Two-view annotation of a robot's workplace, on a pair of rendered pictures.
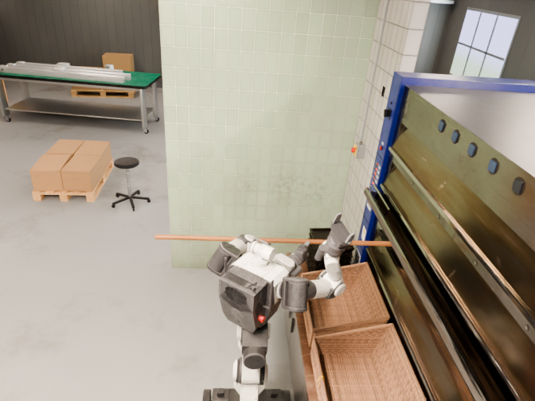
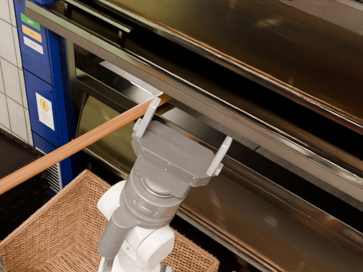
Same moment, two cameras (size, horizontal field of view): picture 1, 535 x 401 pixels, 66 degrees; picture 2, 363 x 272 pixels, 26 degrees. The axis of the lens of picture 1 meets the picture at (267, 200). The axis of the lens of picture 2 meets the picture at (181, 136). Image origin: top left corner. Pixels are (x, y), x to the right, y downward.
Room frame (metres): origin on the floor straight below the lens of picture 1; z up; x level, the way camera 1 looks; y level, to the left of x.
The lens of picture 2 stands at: (0.84, 0.22, 2.34)
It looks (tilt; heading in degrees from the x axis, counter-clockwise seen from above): 37 degrees down; 320
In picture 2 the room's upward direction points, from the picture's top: straight up
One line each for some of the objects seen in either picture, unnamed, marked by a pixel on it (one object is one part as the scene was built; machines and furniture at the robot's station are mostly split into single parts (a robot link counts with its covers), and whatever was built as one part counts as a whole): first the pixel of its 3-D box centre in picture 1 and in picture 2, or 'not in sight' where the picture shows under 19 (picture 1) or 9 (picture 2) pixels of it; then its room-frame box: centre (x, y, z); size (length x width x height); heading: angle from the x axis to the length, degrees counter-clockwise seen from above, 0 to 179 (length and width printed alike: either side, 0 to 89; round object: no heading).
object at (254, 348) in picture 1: (254, 336); not in sight; (1.53, 0.01, 1.00); 0.28 x 0.13 x 0.18; 4
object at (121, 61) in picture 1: (103, 74); not in sight; (9.22, 3.84, 0.40); 1.42 x 1.08 x 0.79; 91
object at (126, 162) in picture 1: (129, 181); not in sight; (4.47, 1.70, 0.28); 0.47 x 0.45 x 0.56; 81
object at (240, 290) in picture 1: (252, 291); not in sight; (1.56, 0.03, 1.26); 0.34 x 0.30 x 0.36; 60
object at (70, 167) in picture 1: (75, 168); not in sight; (4.86, 2.56, 0.20); 1.13 x 0.81 x 0.40; 2
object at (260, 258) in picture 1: (263, 252); not in sight; (1.61, 0.00, 1.46); 0.10 x 0.07 x 0.09; 60
